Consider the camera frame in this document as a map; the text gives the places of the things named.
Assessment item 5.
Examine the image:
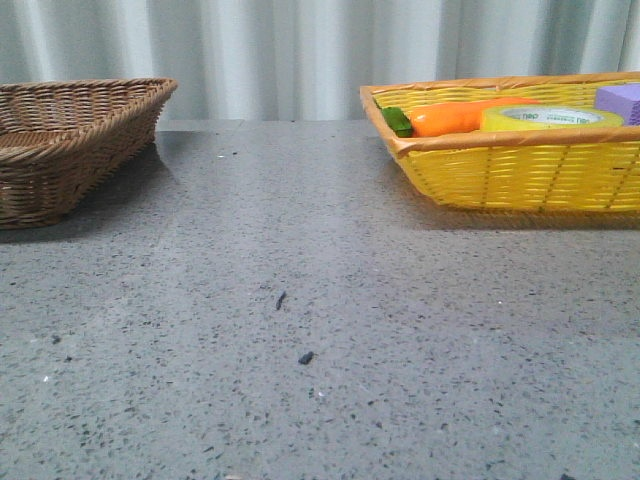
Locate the yellow tape roll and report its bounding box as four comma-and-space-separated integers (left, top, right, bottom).
480, 104, 624, 132

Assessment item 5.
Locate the orange toy carrot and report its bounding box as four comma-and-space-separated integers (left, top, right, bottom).
380, 97, 539, 138

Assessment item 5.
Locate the yellow woven basket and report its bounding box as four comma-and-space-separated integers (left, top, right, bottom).
360, 72, 639, 213

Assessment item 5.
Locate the white pleated curtain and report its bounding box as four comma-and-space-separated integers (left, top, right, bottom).
1, 1, 639, 121

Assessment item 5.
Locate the purple foam block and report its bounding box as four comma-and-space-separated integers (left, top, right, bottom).
594, 83, 640, 126

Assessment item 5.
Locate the brown wicker basket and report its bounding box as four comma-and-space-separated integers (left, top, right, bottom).
1, 78, 178, 230

